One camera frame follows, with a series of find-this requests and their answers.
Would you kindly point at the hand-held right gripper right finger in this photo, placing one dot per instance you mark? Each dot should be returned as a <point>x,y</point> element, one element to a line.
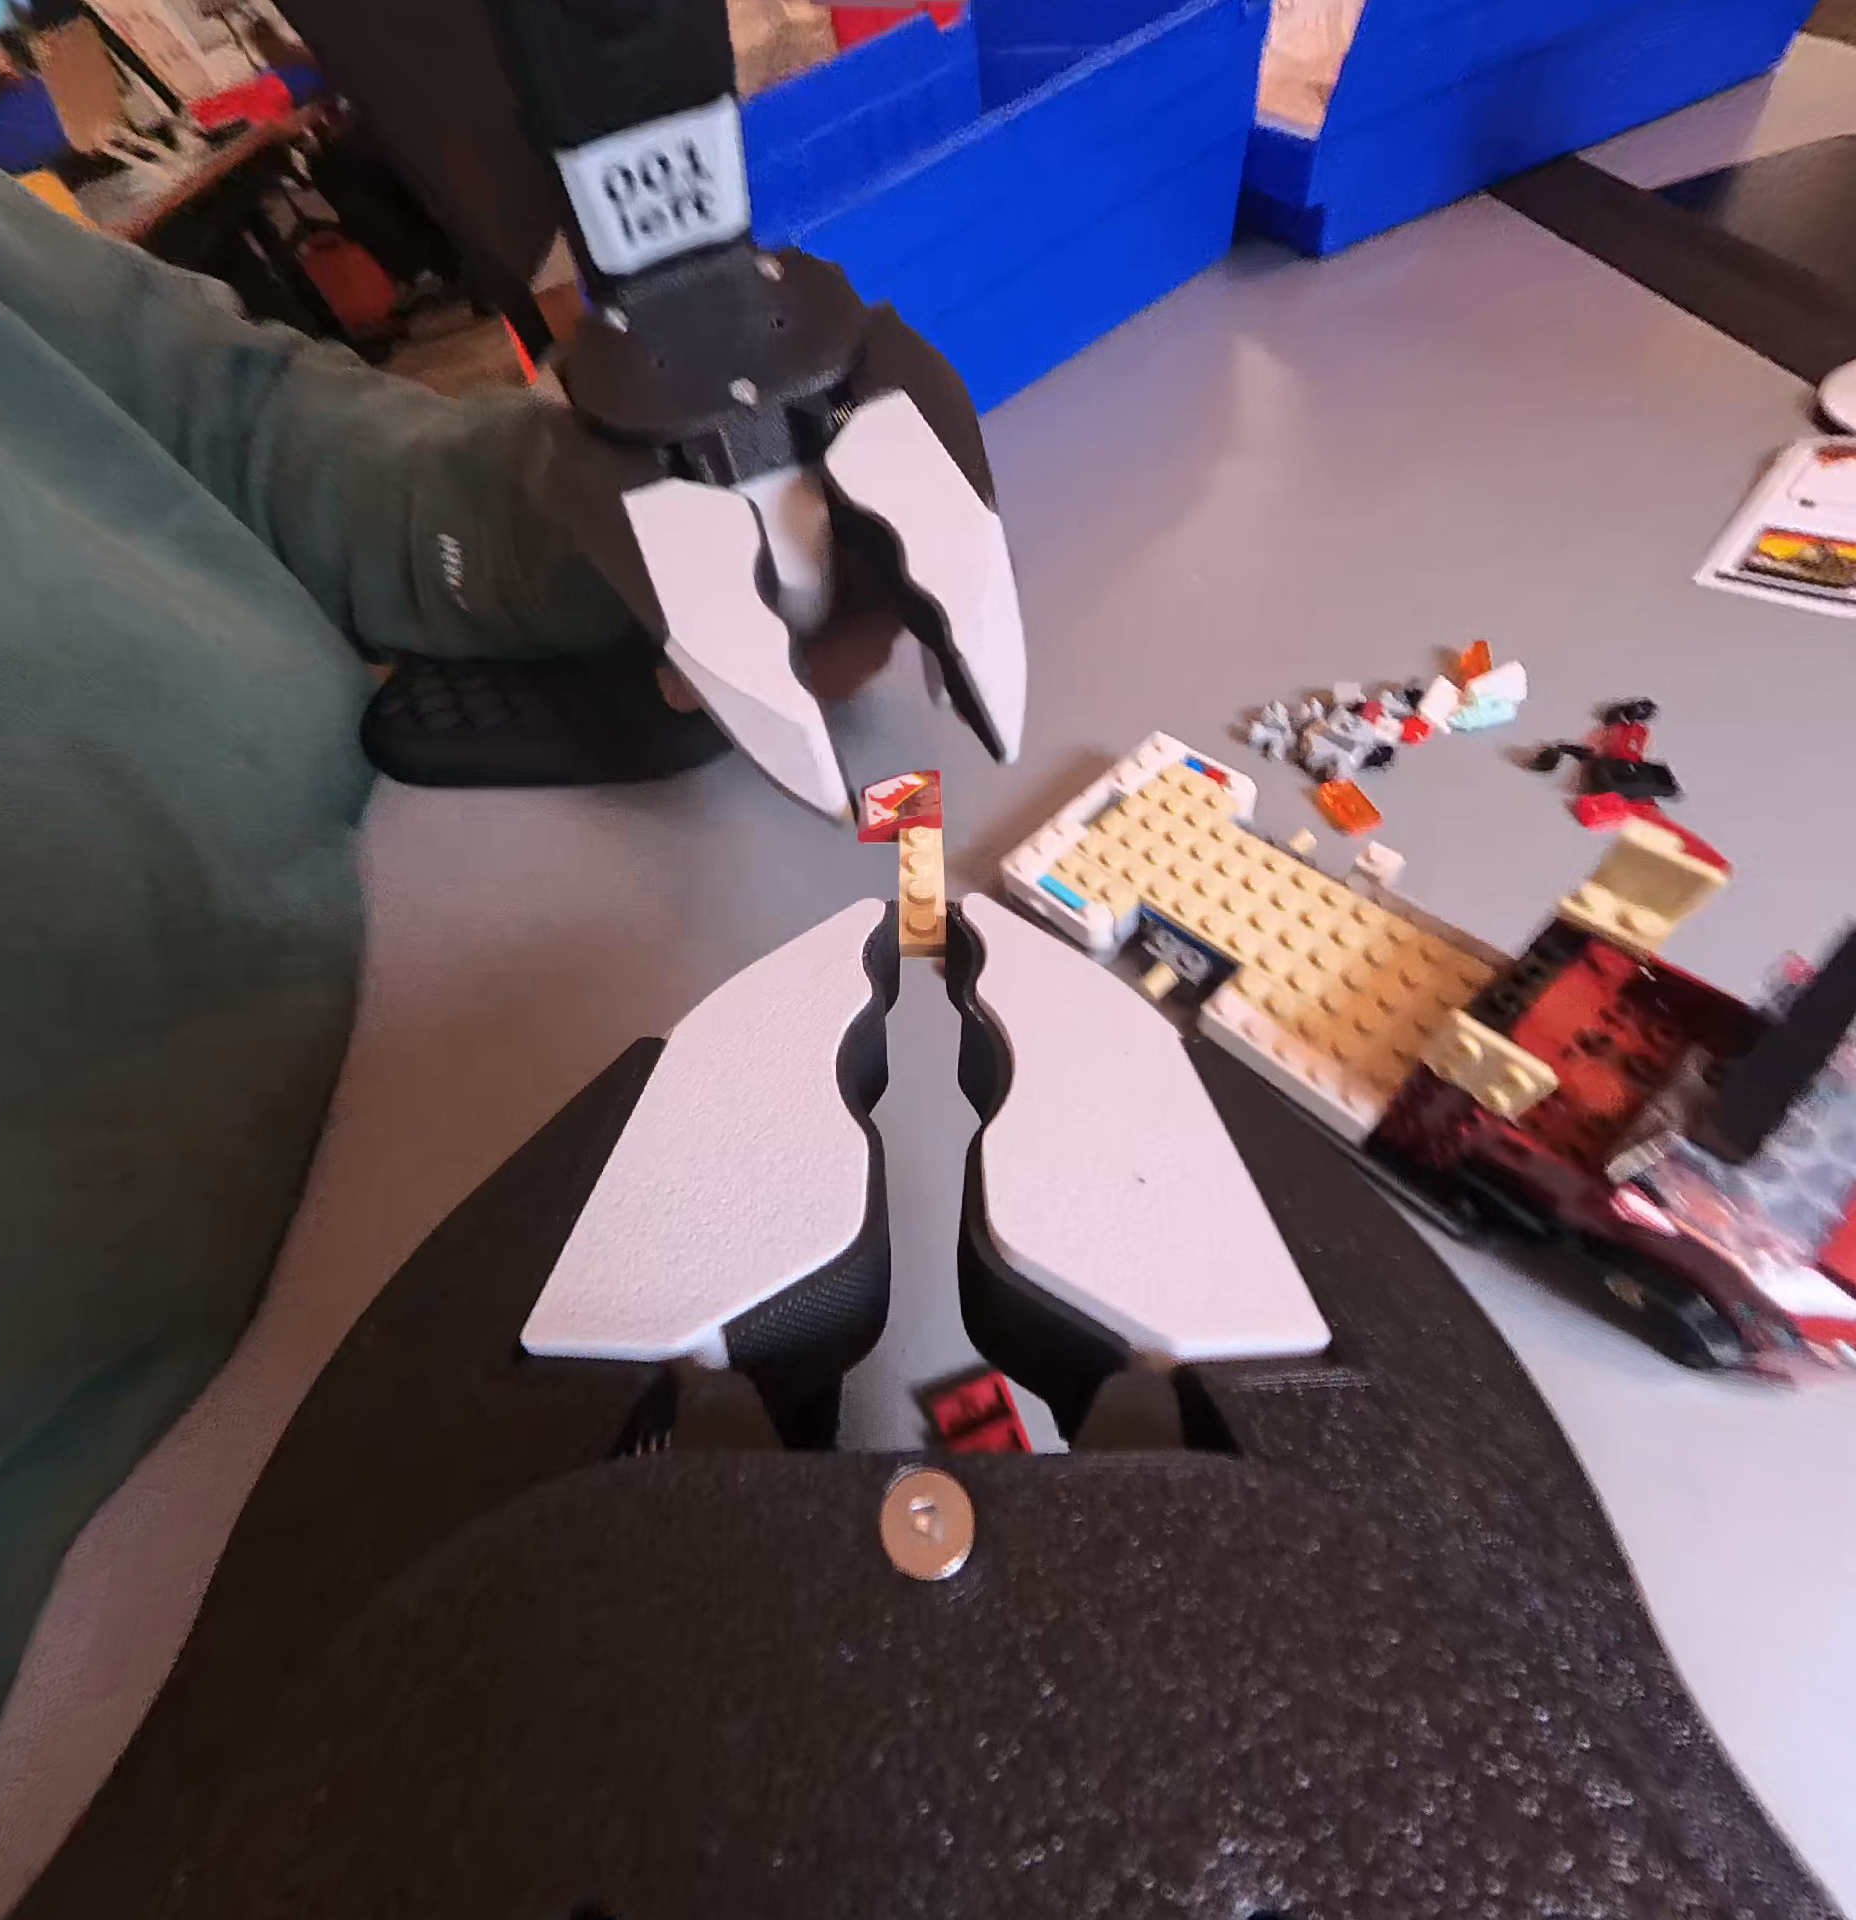
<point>1138,1186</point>

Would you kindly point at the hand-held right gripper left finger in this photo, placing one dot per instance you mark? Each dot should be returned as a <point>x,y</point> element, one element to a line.
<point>720,1171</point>

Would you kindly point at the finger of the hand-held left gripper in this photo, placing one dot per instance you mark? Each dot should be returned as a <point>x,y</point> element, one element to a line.
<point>720,613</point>
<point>944,557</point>

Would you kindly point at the small dark red brick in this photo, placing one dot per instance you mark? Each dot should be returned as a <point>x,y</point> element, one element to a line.
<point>976,1416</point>

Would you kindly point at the tan narrow plate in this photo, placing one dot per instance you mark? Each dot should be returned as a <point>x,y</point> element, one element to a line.
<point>918,895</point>

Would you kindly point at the grey desk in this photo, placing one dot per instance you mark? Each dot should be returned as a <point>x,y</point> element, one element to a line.
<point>1394,451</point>

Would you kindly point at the orange plastic object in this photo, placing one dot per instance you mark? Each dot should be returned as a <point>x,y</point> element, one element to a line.
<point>527,355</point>

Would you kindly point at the black padded cushion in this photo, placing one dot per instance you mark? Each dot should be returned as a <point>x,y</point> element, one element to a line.
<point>527,727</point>

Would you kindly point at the tan and dark red brick model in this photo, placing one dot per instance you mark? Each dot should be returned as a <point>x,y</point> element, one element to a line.
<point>1286,917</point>

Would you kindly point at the black fabric panel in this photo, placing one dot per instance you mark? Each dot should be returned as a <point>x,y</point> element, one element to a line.
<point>415,123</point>

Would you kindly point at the empty blue storage bin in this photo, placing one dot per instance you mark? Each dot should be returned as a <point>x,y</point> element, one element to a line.
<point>1083,196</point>

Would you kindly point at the red storage bin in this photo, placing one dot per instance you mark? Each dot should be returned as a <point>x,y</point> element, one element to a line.
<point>900,17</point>

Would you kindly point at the pile of small grey bricks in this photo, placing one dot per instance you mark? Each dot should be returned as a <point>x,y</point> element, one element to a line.
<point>1333,735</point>

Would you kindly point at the orange transparent studded brick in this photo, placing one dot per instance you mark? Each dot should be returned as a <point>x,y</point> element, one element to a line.
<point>1350,809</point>

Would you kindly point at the orange transparent slope piece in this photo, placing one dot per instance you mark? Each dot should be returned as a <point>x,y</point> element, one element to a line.
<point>1477,661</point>

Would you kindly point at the cluttered wooden table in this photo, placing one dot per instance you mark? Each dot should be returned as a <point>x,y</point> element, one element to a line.
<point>147,123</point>

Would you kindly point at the white paper sheet in bin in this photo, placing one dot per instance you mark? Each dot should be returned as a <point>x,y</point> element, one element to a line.
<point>1310,58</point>

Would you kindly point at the black and red lego pieces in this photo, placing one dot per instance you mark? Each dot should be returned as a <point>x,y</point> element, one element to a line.
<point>1611,727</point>

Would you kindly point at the blue storage bin with paper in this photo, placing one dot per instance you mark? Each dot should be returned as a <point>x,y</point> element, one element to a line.
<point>1541,138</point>

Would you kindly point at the printed instruction sheet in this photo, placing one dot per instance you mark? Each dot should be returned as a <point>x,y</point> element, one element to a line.
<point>1810,527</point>

